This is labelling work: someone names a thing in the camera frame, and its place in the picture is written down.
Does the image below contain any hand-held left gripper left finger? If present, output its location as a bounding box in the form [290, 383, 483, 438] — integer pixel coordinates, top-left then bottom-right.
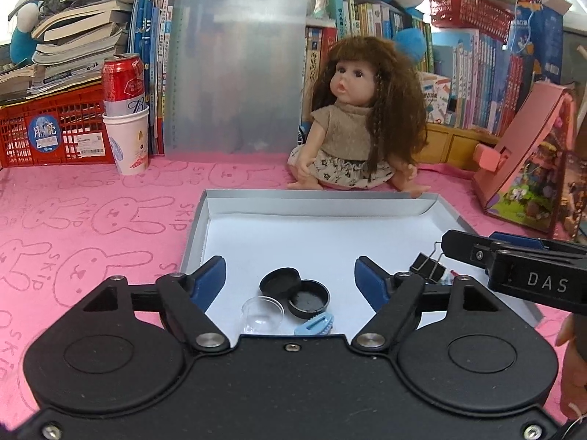
[80, 256, 232, 353]

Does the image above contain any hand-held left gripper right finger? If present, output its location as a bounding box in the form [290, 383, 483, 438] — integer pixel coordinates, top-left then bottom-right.
[351, 257, 500, 353]

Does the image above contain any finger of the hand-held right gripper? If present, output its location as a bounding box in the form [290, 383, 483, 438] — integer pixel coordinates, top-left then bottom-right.
[489, 233, 587, 256]
[441, 229, 506, 270]

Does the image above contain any black binder clip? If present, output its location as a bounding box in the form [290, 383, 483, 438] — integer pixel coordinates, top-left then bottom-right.
[409, 250, 448, 284]

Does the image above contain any black round cap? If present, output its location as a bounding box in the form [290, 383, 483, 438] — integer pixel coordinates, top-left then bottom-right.
[287, 279, 331, 321]
[259, 266, 302, 302]

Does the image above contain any shallow grey cardboard box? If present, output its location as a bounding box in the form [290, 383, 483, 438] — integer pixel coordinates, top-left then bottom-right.
[179, 188, 545, 336]

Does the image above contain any light blue hair clip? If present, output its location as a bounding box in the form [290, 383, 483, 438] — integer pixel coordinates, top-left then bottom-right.
[293, 312, 335, 336]

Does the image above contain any person's right hand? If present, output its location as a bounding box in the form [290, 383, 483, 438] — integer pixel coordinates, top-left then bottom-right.
[555, 315, 587, 421]

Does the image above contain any pink triangular toy house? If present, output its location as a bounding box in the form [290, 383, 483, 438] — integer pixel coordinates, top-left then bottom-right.
[472, 81, 581, 234]

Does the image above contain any wooden shelf box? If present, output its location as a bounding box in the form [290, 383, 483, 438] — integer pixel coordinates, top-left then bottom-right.
[424, 121, 502, 171]

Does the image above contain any pink rabbit print cloth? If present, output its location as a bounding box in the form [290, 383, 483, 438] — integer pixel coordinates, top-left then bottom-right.
[0, 148, 587, 422]

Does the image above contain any white printed product box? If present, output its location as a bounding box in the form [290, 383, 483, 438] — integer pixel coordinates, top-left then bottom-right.
[419, 70, 453, 125]

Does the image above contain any brown haired doll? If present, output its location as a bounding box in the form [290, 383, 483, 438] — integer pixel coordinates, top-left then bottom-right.
[287, 37, 432, 199]

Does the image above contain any white paper cup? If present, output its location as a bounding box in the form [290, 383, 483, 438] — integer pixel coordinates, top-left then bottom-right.
[102, 105, 151, 176]

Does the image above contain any row of shelf books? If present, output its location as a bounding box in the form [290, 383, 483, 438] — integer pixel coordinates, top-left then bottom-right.
[302, 0, 529, 132]

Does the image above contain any blue carton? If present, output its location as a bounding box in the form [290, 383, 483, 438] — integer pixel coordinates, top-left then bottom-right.
[515, 0, 572, 86]

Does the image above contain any translucent clipboard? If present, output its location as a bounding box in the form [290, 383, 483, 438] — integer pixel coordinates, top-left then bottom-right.
[164, 0, 307, 156]

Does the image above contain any red drink can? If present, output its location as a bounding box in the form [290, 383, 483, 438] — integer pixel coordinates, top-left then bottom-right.
[101, 53, 147, 118]

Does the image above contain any red plastic basket with label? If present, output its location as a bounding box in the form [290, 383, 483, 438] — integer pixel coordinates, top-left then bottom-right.
[0, 84, 116, 170]

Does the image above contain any row of thin blue books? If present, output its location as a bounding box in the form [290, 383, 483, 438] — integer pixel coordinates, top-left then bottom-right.
[130, 0, 178, 155]

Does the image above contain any small red mesh basket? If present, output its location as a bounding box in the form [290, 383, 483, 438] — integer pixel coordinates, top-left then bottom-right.
[426, 0, 517, 34]

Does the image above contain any stack of worn books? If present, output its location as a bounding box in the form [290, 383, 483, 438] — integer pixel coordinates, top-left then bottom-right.
[0, 0, 168, 102]

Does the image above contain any blue plush behind book stack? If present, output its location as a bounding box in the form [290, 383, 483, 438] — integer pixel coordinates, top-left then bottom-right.
[8, 0, 50, 66]

